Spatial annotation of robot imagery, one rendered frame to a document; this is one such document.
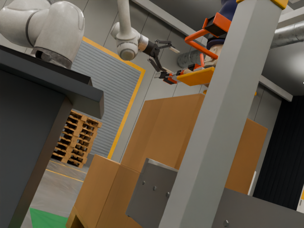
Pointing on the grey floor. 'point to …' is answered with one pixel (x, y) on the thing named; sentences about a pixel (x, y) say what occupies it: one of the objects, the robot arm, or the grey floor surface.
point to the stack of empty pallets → (79, 126)
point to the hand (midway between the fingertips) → (173, 61)
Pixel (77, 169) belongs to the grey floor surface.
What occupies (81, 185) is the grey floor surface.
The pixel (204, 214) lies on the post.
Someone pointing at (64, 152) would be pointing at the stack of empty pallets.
